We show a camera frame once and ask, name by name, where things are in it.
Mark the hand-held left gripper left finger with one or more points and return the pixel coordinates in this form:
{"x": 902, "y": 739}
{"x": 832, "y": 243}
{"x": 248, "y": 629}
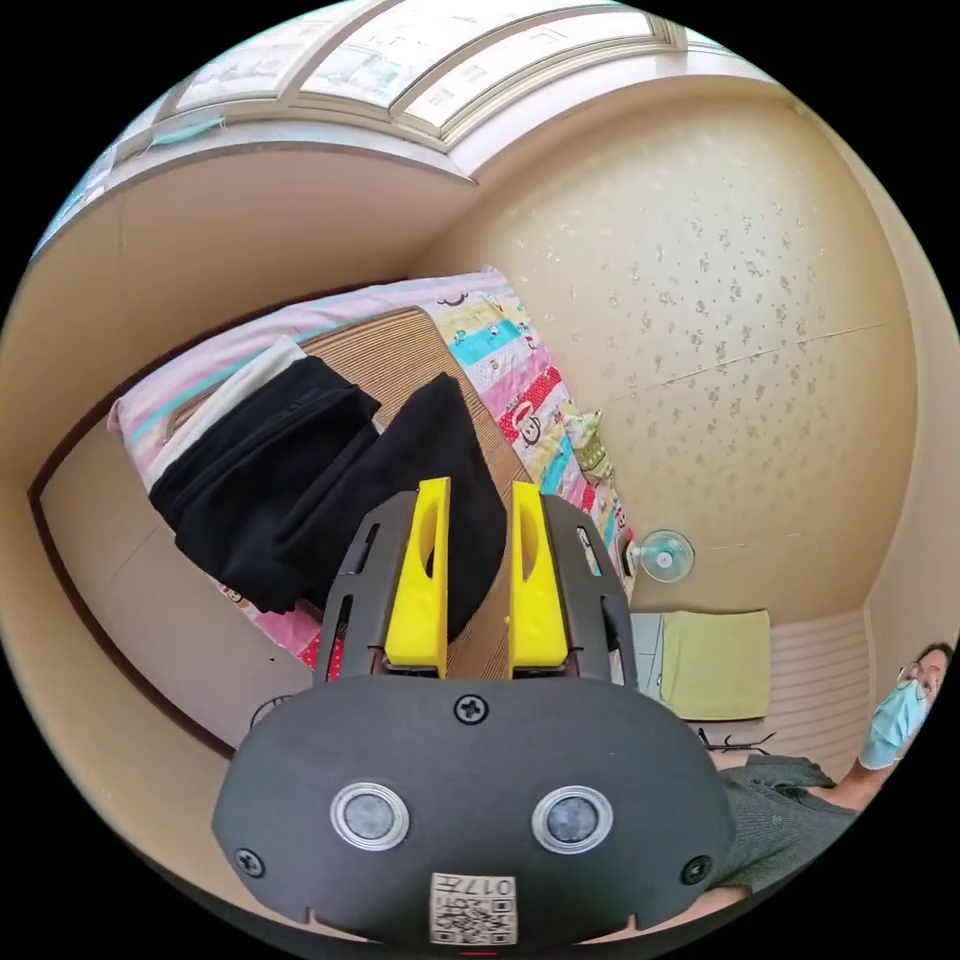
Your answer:
{"x": 420, "y": 615}

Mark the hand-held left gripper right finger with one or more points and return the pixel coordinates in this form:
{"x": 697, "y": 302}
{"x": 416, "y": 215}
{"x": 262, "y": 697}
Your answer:
{"x": 536, "y": 622}

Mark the black pants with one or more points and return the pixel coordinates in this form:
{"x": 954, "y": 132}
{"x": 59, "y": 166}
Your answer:
{"x": 442, "y": 465}

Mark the small white fan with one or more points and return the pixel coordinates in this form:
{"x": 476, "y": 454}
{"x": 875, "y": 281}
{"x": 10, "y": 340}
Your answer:
{"x": 664, "y": 556}

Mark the small green patterned cushion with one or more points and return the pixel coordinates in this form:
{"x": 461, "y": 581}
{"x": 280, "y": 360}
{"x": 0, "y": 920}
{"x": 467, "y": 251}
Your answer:
{"x": 591, "y": 444}

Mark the pile of clothes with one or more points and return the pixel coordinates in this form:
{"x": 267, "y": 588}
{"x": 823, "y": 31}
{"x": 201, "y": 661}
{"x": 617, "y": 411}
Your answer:
{"x": 255, "y": 457}

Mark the bed with mat and quilt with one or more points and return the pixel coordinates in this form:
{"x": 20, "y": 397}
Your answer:
{"x": 375, "y": 341}

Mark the person's body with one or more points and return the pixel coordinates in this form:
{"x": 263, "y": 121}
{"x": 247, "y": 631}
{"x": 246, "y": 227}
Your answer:
{"x": 787, "y": 817}

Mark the window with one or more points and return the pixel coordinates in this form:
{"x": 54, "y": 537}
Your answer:
{"x": 390, "y": 67}

